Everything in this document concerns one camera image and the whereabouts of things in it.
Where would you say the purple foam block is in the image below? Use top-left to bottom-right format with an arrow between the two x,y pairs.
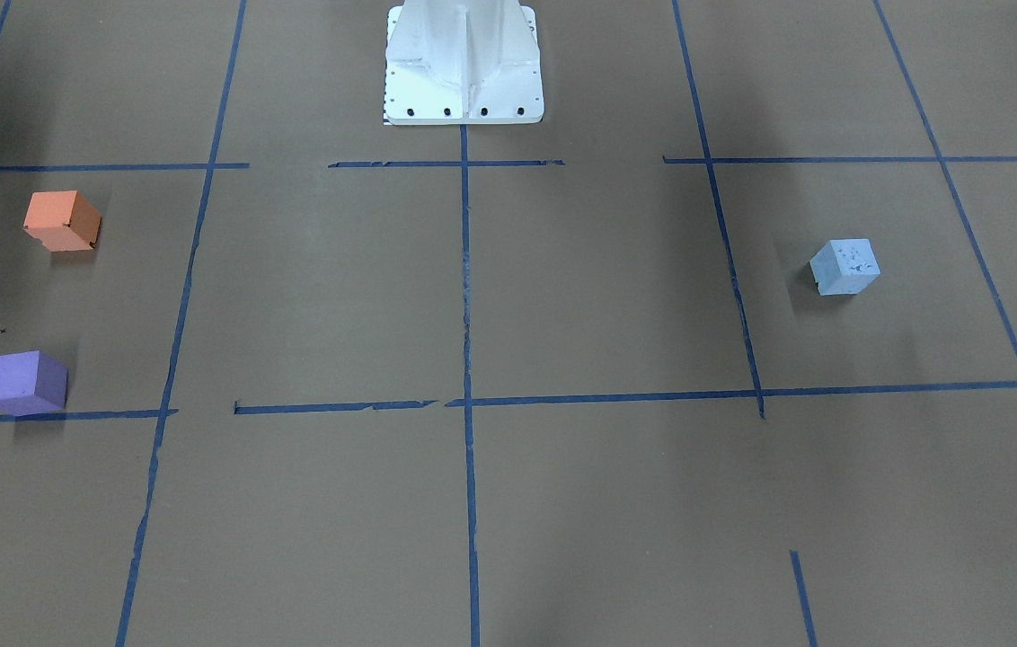
0,350 -> 68,417

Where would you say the light blue foam block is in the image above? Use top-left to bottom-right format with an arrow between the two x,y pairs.
809,238 -> 881,296

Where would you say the orange foam block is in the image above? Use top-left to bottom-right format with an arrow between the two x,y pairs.
22,190 -> 102,253

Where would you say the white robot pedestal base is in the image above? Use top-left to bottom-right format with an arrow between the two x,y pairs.
383,1 -> 545,126

